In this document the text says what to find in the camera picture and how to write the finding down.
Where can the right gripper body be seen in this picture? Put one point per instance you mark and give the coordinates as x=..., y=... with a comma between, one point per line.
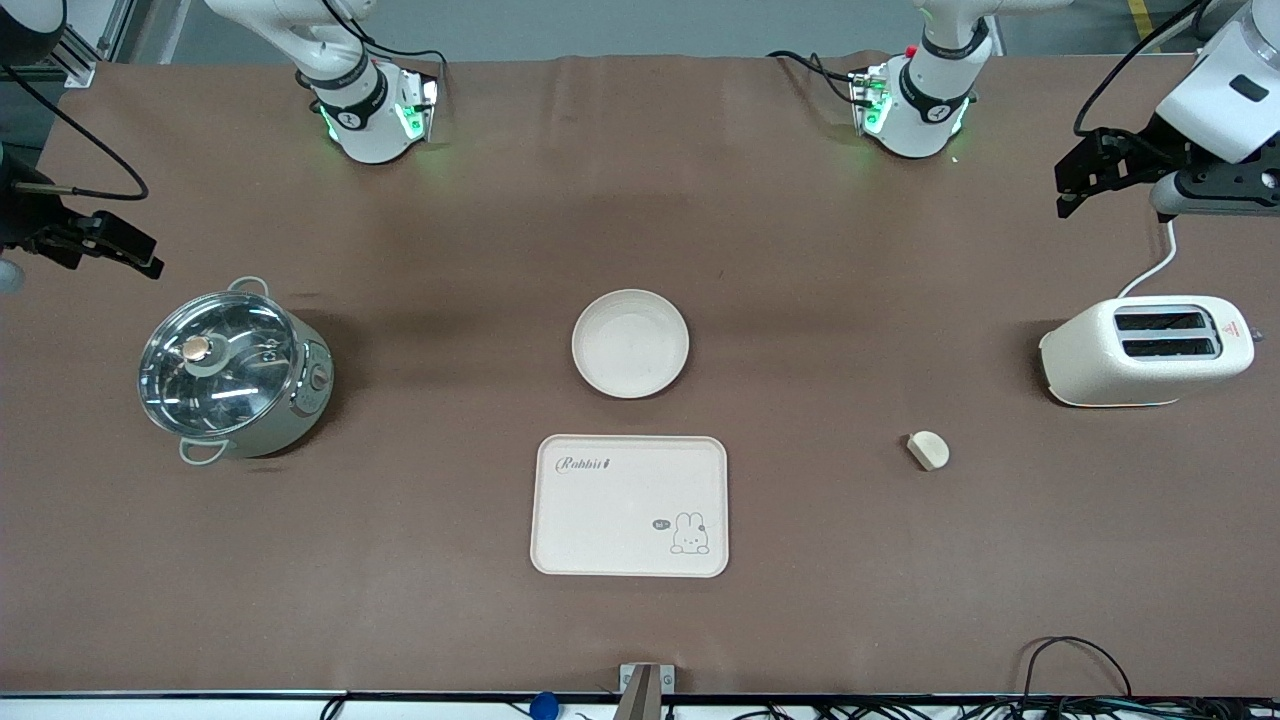
x=22, y=218

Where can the cream steamed bun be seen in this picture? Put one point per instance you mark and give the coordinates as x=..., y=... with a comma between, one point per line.
x=930, y=451

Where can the round cream plate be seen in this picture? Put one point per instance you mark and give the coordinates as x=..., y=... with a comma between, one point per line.
x=630, y=345

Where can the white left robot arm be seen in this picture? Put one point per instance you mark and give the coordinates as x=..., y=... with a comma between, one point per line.
x=925, y=110

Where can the cream rabbit print tray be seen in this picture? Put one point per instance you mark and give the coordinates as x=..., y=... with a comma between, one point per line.
x=620, y=510

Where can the glass pot lid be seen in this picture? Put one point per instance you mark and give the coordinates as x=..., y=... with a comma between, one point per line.
x=225, y=390

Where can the cream two-slot toaster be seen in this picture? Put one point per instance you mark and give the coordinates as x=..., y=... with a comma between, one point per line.
x=1100, y=365

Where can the steel pot with glass lid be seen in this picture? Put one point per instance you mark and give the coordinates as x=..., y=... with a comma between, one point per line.
x=300, y=420

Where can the brown table mat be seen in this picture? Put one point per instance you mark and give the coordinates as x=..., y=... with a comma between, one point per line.
x=400, y=580

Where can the blue round knob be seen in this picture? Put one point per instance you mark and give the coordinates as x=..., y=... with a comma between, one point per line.
x=544, y=706

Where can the aluminium frame profile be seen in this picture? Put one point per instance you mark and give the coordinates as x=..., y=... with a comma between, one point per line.
x=85, y=50

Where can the grey metal bracket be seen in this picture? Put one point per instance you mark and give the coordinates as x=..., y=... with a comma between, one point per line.
x=628, y=678

